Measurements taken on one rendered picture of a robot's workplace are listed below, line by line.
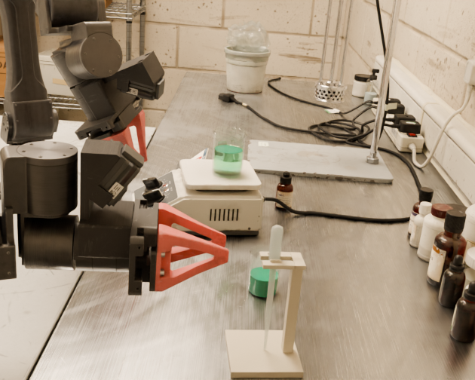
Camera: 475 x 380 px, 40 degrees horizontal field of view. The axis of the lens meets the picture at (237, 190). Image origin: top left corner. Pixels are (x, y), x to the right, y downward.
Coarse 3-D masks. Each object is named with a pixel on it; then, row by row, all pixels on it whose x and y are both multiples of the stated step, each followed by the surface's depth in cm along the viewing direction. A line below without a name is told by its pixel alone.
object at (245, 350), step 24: (264, 264) 68; (288, 264) 68; (288, 288) 71; (288, 312) 71; (240, 336) 76; (264, 336) 76; (288, 336) 72; (240, 360) 71; (264, 360) 72; (288, 360) 72
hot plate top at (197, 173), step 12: (180, 168) 106; (192, 168) 105; (204, 168) 105; (252, 168) 107; (192, 180) 100; (204, 180) 100; (216, 180) 100; (228, 180) 101; (240, 180) 101; (252, 180) 102
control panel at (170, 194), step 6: (168, 174) 109; (162, 180) 107; (168, 180) 106; (144, 186) 109; (162, 186) 105; (168, 186) 104; (174, 186) 103; (138, 192) 108; (144, 192) 106; (162, 192) 103; (168, 192) 102; (174, 192) 101; (138, 198) 105; (168, 198) 100; (174, 198) 99
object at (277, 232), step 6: (276, 228) 67; (282, 228) 68; (276, 234) 67; (282, 234) 68; (270, 240) 68; (276, 240) 68; (282, 240) 68; (270, 246) 68; (276, 246) 68; (270, 252) 69; (276, 252) 68; (270, 258) 69; (276, 258) 68
